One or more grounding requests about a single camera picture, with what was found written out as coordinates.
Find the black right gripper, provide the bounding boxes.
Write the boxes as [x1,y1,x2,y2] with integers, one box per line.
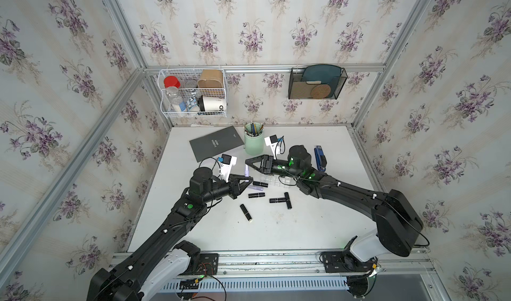
[244,157,302,181]

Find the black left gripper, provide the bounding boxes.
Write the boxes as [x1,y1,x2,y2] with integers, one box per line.
[201,175,255,207]

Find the black lipstick silver band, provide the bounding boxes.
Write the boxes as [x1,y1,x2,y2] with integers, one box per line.
[284,192,292,210]
[269,197,287,203]

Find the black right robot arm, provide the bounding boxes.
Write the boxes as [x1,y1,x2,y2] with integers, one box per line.
[246,145,423,262]

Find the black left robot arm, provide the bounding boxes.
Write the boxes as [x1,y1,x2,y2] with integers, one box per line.
[86,167,253,300]

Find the clear acrylic lipstick organizer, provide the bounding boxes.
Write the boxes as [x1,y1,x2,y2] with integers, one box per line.
[258,174,296,188]

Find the mint green pen cup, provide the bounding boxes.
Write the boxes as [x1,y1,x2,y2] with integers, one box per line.
[244,133,264,156]

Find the pens in cup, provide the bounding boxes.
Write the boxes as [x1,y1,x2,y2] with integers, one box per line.
[244,122,264,137]

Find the dark grey notebook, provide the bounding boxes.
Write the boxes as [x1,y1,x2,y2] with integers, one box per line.
[189,126,244,162]

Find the black lipstick upright silver band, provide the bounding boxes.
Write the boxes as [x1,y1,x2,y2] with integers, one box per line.
[284,192,292,210]

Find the white cylindrical speaker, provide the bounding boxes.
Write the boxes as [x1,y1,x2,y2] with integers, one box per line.
[198,96,226,112]

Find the clear plastic bottle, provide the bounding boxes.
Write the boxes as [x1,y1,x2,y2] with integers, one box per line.
[166,86,186,113]

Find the red lidded jar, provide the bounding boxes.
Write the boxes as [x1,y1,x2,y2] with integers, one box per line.
[163,76,181,88]

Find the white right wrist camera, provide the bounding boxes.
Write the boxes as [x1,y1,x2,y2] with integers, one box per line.
[264,135,281,159]

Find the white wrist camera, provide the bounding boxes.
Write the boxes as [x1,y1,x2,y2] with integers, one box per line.
[264,135,281,159]
[218,154,237,181]

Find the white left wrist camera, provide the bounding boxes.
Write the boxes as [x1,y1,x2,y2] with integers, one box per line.
[218,154,237,181]

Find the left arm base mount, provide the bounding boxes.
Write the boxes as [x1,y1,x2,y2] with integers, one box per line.
[174,241,219,276]

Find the black mesh wall organizer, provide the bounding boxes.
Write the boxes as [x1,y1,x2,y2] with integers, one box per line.
[287,67,348,100]

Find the aluminium front rail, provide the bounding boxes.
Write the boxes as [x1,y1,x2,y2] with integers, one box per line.
[111,248,436,278]

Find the white wire wall basket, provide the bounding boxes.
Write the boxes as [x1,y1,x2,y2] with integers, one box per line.
[157,68,228,118]

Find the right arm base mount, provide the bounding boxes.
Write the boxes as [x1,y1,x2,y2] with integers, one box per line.
[319,236,378,277]

